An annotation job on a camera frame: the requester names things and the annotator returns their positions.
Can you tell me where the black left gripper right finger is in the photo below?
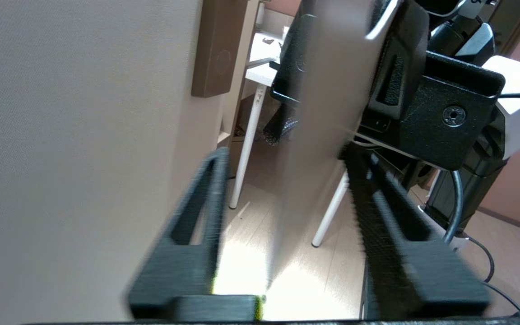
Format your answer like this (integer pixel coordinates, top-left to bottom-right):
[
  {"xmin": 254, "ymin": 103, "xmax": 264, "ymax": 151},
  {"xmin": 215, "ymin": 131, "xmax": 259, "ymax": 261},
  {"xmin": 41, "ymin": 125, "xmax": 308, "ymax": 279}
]
[{"xmin": 339, "ymin": 144, "xmax": 492, "ymax": 319}]

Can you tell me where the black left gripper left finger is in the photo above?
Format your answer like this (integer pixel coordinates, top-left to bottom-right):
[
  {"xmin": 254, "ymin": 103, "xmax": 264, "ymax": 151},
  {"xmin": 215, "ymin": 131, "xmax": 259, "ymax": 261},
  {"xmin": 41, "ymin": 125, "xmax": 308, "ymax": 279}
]
[{"xmin": 127, "ymin": 147, "xmax": 265, "ymax": 322}]

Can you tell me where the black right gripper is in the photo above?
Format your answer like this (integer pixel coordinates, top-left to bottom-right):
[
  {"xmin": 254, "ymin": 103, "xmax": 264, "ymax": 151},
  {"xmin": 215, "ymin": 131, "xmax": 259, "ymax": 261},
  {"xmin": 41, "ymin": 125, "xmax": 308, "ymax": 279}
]
[{"xmin": 271, "ymin": 0, "xmax": 506, "ymax": 171}]

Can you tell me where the blue do-not-disturb door hanger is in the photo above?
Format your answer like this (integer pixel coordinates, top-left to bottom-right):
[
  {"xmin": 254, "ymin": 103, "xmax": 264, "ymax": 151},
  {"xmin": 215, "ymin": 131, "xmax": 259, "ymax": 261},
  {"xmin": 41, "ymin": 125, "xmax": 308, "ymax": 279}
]
[{"xmin": 267, "ymin": 0, "xmax": 400, "ymax": 289}]

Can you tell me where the beige room door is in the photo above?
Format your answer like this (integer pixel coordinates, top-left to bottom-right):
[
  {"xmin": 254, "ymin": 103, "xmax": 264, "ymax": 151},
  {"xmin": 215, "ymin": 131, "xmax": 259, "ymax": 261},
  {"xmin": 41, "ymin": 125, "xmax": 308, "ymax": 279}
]
[{"xmin": 0, "ymin": 0, "xmax": 225, "ymax": 322}]

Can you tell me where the black robot torso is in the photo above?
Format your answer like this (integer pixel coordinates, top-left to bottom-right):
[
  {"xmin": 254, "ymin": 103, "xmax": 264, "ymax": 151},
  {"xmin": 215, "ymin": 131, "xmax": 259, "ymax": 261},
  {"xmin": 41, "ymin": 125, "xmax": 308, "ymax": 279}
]
[{"xmin": 425, "ymin": 149, "xmax": 509, "ymax": 231}]

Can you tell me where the white table leg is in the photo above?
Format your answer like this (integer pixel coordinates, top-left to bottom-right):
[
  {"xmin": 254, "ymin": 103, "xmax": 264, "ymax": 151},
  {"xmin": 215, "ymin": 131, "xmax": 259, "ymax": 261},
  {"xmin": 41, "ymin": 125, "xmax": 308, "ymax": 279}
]
[{"xmin": 228, "ymin": 32, "xmax": 352, "ymax": 248}]

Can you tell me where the brown metal lock plate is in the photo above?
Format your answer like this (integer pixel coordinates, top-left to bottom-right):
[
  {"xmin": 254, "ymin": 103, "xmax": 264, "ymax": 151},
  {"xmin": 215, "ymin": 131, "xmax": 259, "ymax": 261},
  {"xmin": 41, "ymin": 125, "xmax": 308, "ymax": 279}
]
[{"xmin": 191, "ymin": 0, "xmax": 260, "ymax": 98}]

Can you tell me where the black braided sleeve cable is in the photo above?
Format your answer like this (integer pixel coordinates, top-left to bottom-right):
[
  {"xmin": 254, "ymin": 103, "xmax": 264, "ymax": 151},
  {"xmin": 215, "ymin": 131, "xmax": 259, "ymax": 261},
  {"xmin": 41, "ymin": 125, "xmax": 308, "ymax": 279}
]
[{"xmin": 263, "ymin": 105, "xmax": 300, "ymax": 146}]

